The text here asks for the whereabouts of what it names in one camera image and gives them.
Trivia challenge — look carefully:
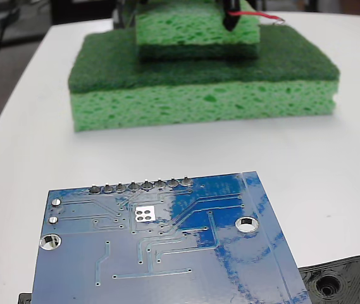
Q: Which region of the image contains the blue printed circuit board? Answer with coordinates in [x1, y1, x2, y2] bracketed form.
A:
[31, 171, 313, 304]

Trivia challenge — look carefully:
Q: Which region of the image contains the large green scrub sponge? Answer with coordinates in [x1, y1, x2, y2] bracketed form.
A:
[68, 24, 341, 133]

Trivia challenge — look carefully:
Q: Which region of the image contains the small green scrub sponge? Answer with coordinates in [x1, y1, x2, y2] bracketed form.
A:
[134, 0, 261, 62]

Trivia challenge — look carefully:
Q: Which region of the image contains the black plastic part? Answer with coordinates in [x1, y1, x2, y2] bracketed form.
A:
[17, 253, 360, 304]

